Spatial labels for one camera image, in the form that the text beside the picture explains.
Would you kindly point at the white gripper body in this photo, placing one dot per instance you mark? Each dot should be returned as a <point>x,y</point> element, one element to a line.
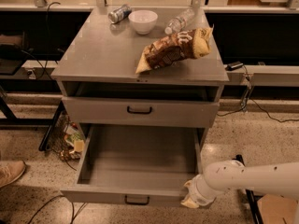
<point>197,188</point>

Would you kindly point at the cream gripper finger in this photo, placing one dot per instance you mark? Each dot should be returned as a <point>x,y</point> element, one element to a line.
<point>190,204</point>

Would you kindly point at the grey drawer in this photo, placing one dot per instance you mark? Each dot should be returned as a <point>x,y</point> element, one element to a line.
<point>136,165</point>
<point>141,112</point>

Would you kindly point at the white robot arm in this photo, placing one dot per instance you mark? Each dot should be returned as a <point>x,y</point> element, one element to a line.
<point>219,177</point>

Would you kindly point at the grey top drawer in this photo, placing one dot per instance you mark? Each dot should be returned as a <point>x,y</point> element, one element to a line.
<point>141,112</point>

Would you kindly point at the grey metal drawer cabinet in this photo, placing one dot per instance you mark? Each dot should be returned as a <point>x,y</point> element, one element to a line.
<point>103,58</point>

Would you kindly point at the black metal stand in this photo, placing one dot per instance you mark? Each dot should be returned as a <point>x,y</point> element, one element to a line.
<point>255,211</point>

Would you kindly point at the cardboard box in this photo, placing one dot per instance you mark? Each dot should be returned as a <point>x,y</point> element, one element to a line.
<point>277,210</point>

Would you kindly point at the black power adapter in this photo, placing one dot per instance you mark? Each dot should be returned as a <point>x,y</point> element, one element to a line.
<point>234,66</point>

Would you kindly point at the brown yellow chip bag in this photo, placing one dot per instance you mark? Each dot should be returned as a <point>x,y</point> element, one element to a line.
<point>192,44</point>

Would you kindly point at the clear plastic water bottle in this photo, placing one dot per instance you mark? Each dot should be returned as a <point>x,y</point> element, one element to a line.
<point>176,24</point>

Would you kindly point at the white bowl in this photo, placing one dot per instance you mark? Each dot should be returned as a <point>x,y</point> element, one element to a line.
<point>143,21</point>

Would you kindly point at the tan shoe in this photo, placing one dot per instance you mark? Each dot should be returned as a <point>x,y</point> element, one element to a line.
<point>11,172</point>

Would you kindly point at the silver blue soda can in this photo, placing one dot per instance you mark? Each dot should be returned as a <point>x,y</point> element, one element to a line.
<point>119,14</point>

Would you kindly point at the wire basket with trash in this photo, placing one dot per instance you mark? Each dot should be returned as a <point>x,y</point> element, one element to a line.
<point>66,140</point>

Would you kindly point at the black table leg frame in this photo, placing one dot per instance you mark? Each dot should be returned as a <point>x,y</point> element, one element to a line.
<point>11,121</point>

